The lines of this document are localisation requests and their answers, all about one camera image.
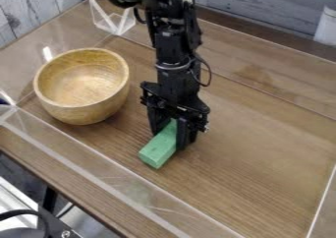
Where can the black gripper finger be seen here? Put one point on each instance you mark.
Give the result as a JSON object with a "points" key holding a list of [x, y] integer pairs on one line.
{"points": [[186, 133], [158, 118]]}

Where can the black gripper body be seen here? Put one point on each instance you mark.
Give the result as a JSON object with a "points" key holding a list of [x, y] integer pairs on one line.
{"points": [[174, 93]]}

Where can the green rectangular block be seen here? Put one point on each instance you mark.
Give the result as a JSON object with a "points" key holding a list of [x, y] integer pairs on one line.
{"points": [[161, 146]]}

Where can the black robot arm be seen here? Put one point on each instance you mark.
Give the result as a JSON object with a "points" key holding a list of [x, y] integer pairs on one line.
{"points": [[174, 33]]}

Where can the light wooden bowl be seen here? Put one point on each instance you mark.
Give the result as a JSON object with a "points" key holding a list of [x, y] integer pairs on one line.
{"points": [[81, 85]]}

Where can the black table leg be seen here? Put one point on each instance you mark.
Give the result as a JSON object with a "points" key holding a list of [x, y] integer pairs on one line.
{"points": [[49, 199]]}

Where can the white cylindrical container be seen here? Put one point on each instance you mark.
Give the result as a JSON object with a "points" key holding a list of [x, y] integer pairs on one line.
{"points": [[325, 30]]}

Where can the black metal bracket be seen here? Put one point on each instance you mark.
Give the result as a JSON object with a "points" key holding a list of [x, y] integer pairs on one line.
{"points": [[58, 229]]}

